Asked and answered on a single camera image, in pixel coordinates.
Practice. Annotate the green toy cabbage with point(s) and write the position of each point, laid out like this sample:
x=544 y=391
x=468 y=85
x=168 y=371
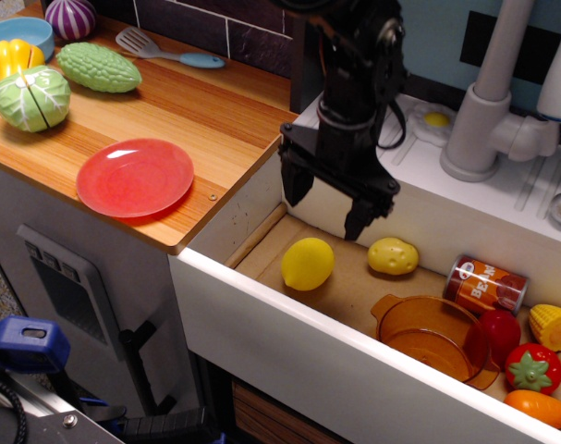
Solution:
x=35 y=100

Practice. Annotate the yellow toy lemon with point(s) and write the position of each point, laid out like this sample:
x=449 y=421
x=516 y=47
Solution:
x=307 y=264

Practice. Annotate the green toy bitter gourd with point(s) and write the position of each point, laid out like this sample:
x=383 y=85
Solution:
x=98 y=68

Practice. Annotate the red plastic plate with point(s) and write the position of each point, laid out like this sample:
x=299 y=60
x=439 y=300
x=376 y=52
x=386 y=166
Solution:
x=135 y=178

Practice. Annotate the red toy apple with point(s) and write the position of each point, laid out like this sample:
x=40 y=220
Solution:
x=503 y=334

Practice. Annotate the grey oven door panel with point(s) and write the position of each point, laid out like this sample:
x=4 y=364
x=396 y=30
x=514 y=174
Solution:
x=75 y=289

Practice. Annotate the black oven handle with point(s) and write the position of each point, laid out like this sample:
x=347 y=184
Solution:
x=132 y=341

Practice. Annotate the yellow toy potato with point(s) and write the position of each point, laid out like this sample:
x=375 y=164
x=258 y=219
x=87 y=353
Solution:
x=393 y=256

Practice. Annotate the yellow toy corn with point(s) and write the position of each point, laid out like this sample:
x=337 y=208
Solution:
x=545 y=324

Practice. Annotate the blue plastic bowl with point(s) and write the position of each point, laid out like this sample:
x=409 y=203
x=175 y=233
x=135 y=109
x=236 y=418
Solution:
x=35 y=31

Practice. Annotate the red toy tomato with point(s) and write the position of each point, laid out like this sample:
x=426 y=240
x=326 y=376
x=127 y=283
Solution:
x=532 y=366

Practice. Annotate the orange toy carrot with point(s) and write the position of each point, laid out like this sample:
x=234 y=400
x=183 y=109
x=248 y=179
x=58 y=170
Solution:
x=539 y=406

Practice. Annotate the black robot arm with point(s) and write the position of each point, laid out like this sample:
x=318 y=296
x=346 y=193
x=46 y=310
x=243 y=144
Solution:
x=361 y=51

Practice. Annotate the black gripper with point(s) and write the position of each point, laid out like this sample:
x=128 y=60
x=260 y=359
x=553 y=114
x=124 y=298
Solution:
x=343 y=155

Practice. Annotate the grey spatula blue handle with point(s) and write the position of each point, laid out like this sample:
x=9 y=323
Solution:
x=139 y=44

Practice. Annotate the toy fried egg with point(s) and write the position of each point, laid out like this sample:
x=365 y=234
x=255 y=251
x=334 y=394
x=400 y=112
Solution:
x=432 y=123

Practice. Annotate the purple striped toy onion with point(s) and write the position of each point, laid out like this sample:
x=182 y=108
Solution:
x=71 y=20

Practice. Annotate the blue clamp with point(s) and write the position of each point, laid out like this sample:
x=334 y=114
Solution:
x=32 y=346

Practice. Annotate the white sink unit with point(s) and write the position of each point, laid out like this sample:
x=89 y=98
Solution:
x=315 y=351

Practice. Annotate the orange beans can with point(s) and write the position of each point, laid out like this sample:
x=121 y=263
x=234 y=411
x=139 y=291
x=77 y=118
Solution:
x=479 y=287

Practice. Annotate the wooden countertop cabinet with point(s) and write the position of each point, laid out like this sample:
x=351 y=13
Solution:
x=225 y=119

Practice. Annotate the orange transparent pot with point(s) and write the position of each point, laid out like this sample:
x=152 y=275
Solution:
x=438 y=333

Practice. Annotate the grey toy faucet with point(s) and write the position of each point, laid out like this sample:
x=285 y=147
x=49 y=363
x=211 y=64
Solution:
x=484 y=126

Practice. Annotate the yellow toy bell pepper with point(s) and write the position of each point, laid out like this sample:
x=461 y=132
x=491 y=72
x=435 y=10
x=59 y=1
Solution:
x=18 y=55

